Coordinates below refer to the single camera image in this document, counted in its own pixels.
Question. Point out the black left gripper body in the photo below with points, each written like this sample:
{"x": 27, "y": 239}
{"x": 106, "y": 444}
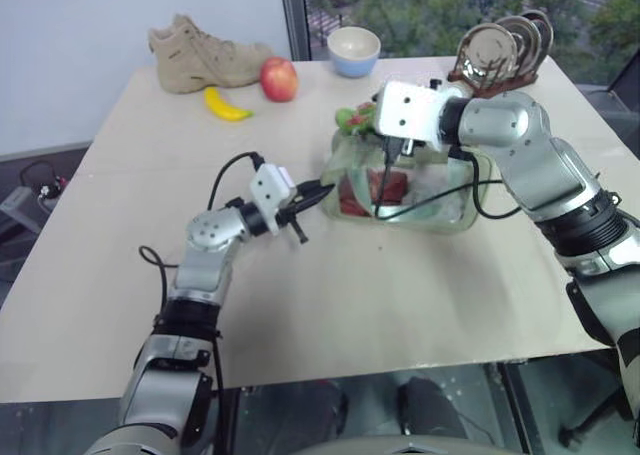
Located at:
{"x": 292, "y": 206}

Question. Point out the shiny metal plate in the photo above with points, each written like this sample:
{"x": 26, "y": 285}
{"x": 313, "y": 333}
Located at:
{"x": 525, "y": 42}
{"x": 545, "y": 37}
{"x": 487, "y": 52}

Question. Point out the red item inside pouch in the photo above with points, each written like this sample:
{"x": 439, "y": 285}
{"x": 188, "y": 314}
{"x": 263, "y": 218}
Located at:
{"x": 392, "y": 187}

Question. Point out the dark window frame post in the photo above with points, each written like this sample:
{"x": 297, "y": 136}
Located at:
{"x": 295, "y": 15}

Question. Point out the black table frame leg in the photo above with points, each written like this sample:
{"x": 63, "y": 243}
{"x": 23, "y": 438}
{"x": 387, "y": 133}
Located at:
{"x": 515, "y": 410}

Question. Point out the grey robot torso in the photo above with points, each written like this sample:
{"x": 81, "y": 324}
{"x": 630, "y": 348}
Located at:
{"x": 410, "y": 449}

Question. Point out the blue and cream bowl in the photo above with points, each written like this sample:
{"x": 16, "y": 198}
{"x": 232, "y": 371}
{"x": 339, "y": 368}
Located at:
{"x": 354, "y": 55}

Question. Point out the brown wooden plate rack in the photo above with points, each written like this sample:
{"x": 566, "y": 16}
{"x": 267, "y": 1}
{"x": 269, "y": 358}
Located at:
{"x": 500, "y": 86}

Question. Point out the red apple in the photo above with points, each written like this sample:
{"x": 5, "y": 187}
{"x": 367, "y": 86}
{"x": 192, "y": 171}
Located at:
{"x": 278, "y": 80}

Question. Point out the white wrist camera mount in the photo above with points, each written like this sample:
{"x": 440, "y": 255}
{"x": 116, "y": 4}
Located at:
{"x": 270, "y": 187}
{"x": 410, "y": 110}

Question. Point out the black chair back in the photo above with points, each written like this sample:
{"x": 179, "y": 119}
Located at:
{"x": 626, "y": 82}

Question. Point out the yellow toy banana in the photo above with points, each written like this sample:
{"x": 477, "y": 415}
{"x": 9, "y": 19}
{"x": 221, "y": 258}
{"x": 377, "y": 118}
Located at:
{"x": 222, "y": 106}

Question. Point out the translucent green zip pouch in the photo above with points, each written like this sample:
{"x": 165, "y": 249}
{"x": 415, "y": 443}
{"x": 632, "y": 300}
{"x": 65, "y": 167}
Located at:
{"x": 440, "y": 210}

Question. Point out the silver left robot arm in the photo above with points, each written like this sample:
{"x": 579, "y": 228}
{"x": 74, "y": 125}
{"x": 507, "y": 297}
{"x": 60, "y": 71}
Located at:
{"x": 207, "y": 235}

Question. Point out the beige suede boot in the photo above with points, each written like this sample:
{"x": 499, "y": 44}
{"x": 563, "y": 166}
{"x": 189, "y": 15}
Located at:
{"x": 200, "y": 60}

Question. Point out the dark rounded shape under table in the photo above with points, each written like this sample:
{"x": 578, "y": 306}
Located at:
{"x": 430, "y": 410}

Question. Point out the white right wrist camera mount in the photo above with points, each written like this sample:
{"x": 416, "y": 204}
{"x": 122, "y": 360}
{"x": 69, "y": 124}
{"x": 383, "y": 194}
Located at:
{"x": 410, "y": 110}

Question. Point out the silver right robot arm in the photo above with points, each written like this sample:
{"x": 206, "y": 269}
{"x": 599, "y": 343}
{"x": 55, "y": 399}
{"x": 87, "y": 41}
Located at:
{"x": 530, "y": 145}

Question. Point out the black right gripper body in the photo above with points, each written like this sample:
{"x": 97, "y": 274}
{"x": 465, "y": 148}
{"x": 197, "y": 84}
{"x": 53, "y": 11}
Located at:
{"x": 401, "y": 147}

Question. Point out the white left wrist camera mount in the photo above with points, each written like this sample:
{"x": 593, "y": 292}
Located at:
{"x": 270, "y": 187}

